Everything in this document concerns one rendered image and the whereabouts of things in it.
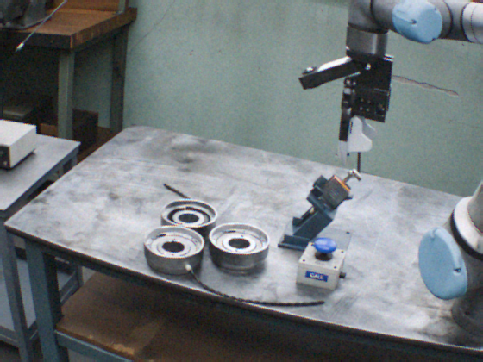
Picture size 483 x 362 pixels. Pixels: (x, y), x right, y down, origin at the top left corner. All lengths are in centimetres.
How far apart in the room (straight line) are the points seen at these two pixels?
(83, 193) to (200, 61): 159
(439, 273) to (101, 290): 85
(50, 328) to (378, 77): 86
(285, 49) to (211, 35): 33
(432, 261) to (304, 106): 192
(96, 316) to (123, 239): 27
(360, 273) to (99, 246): 48
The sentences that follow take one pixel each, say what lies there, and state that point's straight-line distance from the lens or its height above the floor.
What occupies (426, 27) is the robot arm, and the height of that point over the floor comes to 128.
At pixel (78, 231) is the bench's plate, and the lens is 129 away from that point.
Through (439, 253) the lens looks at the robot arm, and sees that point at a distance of 96.
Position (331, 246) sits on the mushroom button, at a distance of 116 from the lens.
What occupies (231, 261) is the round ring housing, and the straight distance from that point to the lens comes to 118.
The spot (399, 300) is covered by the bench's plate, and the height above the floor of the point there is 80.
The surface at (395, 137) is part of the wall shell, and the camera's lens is 279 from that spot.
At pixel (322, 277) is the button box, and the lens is 116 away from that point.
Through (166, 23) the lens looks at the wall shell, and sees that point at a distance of 295.
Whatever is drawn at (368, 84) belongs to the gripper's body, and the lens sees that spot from 117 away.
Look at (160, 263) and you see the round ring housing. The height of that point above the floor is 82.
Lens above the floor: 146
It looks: 26 degrees down
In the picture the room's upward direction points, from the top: 5 degrees clockwise
